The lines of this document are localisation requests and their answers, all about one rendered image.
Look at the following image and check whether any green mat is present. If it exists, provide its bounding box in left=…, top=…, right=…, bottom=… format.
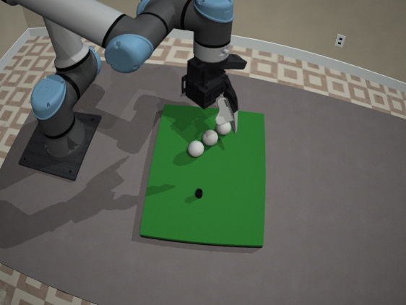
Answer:
left=139, top=104, right=266, bottom=248

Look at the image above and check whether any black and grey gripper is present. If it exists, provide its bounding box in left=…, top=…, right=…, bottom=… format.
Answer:
left=181, top=56, right=238, bottom=134

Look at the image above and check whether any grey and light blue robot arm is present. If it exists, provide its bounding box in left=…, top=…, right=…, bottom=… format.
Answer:
left=2, top=0, right=247, bottom=161

